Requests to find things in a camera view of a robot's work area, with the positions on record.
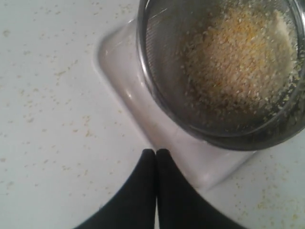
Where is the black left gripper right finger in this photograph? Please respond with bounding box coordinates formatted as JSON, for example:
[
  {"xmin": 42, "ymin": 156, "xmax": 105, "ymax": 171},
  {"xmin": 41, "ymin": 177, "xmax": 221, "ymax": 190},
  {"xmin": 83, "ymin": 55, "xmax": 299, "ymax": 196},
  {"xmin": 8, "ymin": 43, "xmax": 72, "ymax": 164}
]
[{"xmin": 156, "ymin": 149, "xmax": 241, "ymax": 229}]

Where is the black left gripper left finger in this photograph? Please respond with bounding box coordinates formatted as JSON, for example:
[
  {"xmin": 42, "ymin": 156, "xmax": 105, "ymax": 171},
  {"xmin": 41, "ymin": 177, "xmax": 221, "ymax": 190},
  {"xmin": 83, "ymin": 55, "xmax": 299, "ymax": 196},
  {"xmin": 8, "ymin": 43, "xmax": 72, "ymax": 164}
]
[{"xmin": 76, "ymin": 149, "xmax": 156, "ymax": 229}]

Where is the yellow grain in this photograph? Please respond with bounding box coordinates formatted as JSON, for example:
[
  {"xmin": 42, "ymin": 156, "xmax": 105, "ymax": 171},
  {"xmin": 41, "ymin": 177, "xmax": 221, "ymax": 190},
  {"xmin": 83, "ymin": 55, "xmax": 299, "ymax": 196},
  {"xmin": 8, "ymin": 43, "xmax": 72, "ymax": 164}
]
[{"xmin": 184, "ymin": 3, "xmax": 300, "ymax": 129}]

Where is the round steel mesh sieve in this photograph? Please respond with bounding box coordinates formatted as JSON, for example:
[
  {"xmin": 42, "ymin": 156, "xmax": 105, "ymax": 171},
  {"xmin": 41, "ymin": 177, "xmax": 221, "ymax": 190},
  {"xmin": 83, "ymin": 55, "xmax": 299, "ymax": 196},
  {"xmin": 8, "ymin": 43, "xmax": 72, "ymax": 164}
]
[{"xmin": 136, "ymin": 0, "xmax": 305, "ymax": 151}]

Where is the white rectangular plastic tray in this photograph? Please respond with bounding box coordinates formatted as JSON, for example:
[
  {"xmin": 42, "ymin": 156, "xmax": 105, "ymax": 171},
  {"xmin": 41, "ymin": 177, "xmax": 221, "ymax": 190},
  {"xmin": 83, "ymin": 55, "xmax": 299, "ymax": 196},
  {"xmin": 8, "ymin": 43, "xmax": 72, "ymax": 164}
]
[{"xmin": 93, "ymin": 20, "xmax": 253, "ymax": 190}]

